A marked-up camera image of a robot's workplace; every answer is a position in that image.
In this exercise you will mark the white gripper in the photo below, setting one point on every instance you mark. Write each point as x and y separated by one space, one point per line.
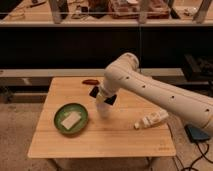
100 97

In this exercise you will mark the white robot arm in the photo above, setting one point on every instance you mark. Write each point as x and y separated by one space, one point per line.
123 73

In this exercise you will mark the white rectangular eraser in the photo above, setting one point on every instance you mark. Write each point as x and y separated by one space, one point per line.
71 120

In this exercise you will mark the red chili pepper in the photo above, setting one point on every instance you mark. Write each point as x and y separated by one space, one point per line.
91 82

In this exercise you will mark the wooden folding table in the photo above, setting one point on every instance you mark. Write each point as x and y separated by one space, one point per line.
110 137

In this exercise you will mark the green plate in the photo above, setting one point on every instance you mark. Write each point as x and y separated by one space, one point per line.
64 112

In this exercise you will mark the white plastic bottle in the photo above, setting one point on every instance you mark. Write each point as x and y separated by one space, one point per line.
151 120

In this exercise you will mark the dark blue power adapter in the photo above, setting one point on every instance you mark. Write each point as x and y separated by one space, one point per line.
196 135

